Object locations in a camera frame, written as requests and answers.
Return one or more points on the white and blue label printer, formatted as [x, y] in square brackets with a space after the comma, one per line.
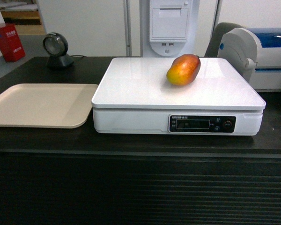
[256, 54]

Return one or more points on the dark red yellow mango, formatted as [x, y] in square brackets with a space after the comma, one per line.
[184, 70]

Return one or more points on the black checkout counter cabinet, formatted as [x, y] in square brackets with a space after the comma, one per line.
[81, 177]

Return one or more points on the wooden shelf in background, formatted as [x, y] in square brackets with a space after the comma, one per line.
[24, 14]

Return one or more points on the beige plastic tray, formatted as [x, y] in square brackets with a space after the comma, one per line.
[46, 105]

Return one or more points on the black omnidirectional barcode scanner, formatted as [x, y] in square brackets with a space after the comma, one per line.
[56, 46]

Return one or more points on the white receipt printer kiosk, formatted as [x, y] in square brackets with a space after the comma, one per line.
[170, 28]

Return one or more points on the red fire extinguisher box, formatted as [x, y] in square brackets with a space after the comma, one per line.
[10, 44]

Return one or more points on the white digital checkout scale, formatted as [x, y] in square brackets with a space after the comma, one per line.
[135, 97]

